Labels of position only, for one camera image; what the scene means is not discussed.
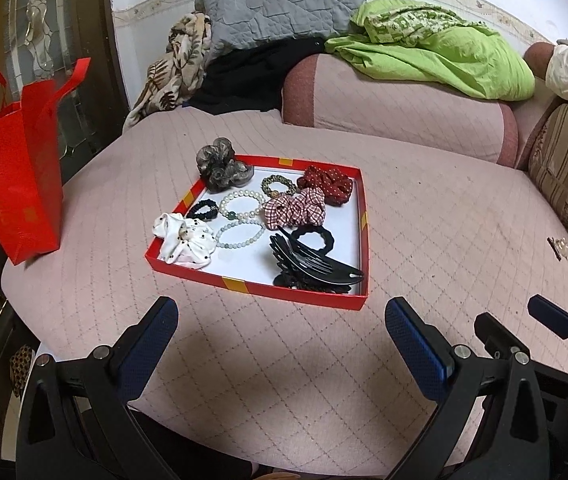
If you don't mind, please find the pink bolster pillow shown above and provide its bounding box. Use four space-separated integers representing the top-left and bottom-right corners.
281 52 520 168

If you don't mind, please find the red dotted scrunchie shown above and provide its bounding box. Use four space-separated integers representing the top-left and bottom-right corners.
296 164 354 207

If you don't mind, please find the large black hair tie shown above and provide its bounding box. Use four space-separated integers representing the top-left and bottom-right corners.
291 225 337 257

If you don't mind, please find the white pearl bracelet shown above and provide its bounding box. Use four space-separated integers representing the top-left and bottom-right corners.
218 189 271 222

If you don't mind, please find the black cloth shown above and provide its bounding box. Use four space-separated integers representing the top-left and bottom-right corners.
181 37 327 117

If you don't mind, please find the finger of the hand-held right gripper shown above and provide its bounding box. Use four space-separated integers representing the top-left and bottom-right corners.
527 295 568 361
474 312 532 361

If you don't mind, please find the green cloth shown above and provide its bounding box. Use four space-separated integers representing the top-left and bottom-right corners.
324 0 536 102

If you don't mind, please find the striped beige cushion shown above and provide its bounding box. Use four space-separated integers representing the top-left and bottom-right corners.
526 102 568 286

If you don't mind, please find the small black hair tie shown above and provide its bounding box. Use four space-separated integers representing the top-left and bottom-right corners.
185 198 220 222

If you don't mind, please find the white dotted scrunchie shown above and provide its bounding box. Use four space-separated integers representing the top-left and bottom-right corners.
151 212 215 268

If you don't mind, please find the pink quilted bedcover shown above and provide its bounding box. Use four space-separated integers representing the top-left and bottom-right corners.
0 105 568 476

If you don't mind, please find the black hair claw clip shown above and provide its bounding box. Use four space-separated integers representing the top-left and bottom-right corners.
269 227 367 296

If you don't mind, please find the yellow black hair tie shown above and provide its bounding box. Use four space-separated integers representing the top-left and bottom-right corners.
260 174 299 200

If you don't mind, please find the red cardboard box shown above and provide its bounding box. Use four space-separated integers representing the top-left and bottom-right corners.
145 155 369 312

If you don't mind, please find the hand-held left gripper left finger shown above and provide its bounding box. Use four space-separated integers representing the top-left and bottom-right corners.
14 296 180 480

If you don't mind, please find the leaf print cloth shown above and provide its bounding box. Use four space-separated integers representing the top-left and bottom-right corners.
123 11 213 135

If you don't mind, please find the pink plaid scrunchie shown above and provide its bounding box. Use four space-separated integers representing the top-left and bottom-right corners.
263 187 326 231

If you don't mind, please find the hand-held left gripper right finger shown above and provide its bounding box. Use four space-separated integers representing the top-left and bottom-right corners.
384 296 565 480

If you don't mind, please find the brown bolster pillow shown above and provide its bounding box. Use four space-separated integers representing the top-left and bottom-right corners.
521 42 560 81

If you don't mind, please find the leopard print cloth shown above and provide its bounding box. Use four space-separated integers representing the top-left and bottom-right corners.
9 344 35 397

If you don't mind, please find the small gold hair clip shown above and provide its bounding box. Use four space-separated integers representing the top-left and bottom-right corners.
546 236 568 261

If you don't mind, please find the glass panel door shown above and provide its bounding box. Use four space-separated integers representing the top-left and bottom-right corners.
0 0 130 411

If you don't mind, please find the grey sheer scrunchie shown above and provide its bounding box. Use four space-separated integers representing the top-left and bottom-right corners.
195 136 256 192

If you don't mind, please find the red fabric bag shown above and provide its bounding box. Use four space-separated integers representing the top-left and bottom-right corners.
0 57 92 267

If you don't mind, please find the grey quilted pillow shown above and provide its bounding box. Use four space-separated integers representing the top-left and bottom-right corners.
194 0 369 56

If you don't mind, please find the pale green bead bracelet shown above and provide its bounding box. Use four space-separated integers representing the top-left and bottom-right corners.
212 220 267 251

